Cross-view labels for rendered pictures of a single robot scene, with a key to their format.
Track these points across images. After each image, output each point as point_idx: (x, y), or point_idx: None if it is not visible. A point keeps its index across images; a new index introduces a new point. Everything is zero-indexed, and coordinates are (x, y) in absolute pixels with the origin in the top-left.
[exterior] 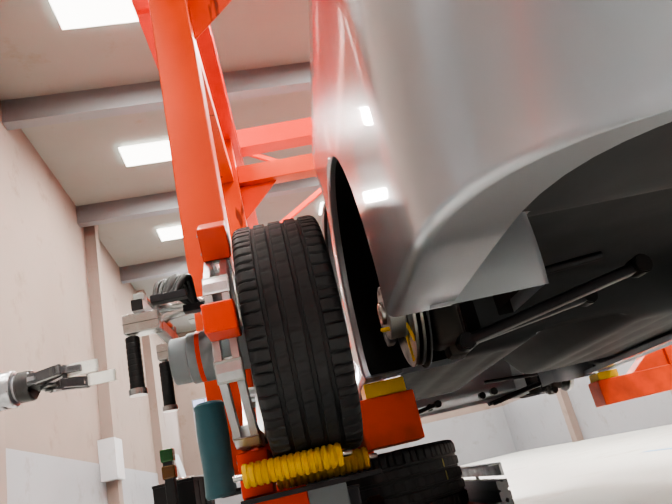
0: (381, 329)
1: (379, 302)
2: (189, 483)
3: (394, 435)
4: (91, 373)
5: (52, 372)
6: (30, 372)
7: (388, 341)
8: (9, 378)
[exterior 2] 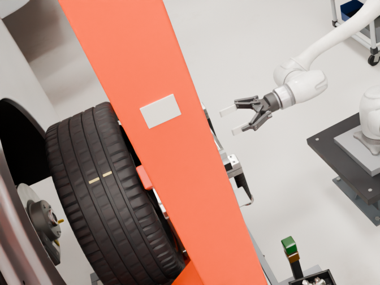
0: (63, 219)
1: (48, 210)
2: (293, 284)
3: None
4: (245, 122)
5: (239, 102)
6: (263, 96)
7: (59, 252)
8: (272, 91)
